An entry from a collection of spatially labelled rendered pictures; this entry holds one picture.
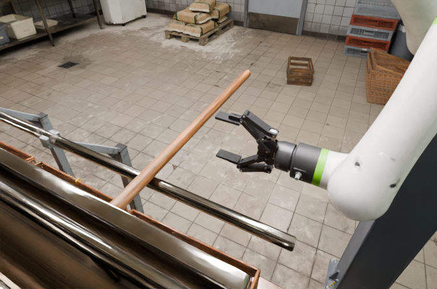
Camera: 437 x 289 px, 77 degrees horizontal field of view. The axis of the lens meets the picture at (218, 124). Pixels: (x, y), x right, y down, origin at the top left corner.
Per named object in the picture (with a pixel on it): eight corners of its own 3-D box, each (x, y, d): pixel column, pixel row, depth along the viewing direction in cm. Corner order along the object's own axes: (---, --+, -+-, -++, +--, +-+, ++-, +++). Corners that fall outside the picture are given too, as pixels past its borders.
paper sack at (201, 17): (212, 21, 475) (212, 11, 465) (199, 27, 450) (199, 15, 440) (185, 17, 504) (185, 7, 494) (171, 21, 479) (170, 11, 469)
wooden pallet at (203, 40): (203, 45, 459) (203, 37, 451) (164, 38, 489) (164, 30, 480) (233, 27, 545) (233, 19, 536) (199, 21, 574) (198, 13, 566)
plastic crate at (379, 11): (400, 19, 371) (405, 8, 362) (353, 14, 394) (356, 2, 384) (400, 13, 400) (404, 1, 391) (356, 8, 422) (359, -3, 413)
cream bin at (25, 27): (17, 40, 417) (10, 23, 403) (-3, 34, 435) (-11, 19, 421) (38, 32, 443) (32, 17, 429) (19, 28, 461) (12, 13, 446)
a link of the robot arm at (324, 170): (370, 202, 67) (384, 160, 66) (377, 219, 56) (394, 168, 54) (311, 183, 72) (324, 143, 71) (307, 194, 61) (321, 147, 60)
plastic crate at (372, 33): (390, 41, 390) (394, 30, 381) (345, 34, 413) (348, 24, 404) (391, 33, 418) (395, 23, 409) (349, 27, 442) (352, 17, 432)
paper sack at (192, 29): (199, 39, 451) (199, 28, 441) (181, 35, 465) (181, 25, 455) (218, 27, 492) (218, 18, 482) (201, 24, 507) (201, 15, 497)
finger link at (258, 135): (266, 154, 70) (270, 152, 69) (237, 122, 68) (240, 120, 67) (270, 146, 73) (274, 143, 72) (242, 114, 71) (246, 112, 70)
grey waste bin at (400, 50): (413, 66, 395) (431, 27, 363) (385, 61, 409) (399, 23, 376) (412, 56, 422) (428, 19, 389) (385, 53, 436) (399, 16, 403)
